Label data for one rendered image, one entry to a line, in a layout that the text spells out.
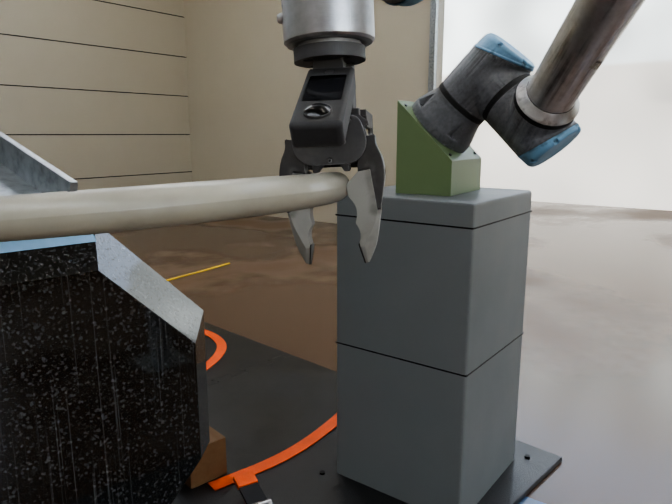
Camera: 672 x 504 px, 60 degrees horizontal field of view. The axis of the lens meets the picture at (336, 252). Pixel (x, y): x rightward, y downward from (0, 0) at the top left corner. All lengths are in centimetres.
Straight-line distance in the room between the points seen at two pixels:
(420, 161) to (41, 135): 601
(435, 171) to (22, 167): 95
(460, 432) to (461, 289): 37
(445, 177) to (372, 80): 486
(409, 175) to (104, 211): 121
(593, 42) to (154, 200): 101
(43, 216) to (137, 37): 756
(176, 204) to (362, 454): 142
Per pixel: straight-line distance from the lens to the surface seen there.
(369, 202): 57
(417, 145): 155
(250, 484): 174
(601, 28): 126
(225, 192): 44
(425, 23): 609
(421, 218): 145
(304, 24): 58
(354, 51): 58
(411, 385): 158
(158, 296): 131
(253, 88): 743
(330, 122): 50
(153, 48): 808
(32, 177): 98
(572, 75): 134
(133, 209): 42
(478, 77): 153
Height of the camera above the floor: 101
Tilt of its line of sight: 11 degrees down
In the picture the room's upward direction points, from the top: straight up
